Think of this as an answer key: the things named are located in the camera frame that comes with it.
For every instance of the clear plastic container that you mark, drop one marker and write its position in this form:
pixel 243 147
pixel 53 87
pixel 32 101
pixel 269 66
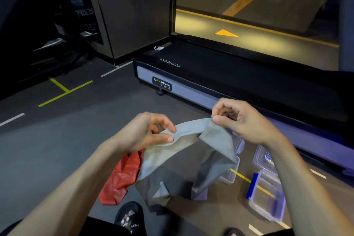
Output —
pixel 233 172

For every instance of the red elastic exercise band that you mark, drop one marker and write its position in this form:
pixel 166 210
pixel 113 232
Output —
pixel 120 177

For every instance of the person's right thumb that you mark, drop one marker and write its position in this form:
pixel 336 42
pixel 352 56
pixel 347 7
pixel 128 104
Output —
pixel 222 122

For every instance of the person's left thumb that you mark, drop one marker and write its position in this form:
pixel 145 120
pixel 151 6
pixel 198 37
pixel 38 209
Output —
pixel 161 139

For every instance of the grey elastic exercise band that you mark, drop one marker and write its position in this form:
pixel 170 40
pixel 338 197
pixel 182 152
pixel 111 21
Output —
pixel 182 166

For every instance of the person's left forearm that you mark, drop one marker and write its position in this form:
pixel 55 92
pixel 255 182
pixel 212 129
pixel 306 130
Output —
pixel 69 188

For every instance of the black treadmill with grey side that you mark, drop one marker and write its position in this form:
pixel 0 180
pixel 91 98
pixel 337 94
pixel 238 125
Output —
pixel 249 83

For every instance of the black slide sandal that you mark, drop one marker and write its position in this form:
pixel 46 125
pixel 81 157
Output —
pixel 137 213
pixel 233 232

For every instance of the person's right forearm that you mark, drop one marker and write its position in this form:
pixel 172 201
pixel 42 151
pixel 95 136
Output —
pixel 304 186

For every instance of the person's right hand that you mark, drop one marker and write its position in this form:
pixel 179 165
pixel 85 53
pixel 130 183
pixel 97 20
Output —
pixel 246 119

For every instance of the clear container with blue clips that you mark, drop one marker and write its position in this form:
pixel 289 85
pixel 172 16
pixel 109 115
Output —
pixel 267 197

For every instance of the large glass panel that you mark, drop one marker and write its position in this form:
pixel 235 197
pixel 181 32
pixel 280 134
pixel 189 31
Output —
pixel 257 17

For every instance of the clear container lid, blue label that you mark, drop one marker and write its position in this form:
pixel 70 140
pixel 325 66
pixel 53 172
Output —
pixel 262 159

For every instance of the person's left hand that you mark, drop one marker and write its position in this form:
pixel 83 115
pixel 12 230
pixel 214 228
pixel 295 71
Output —
pixel 138 133

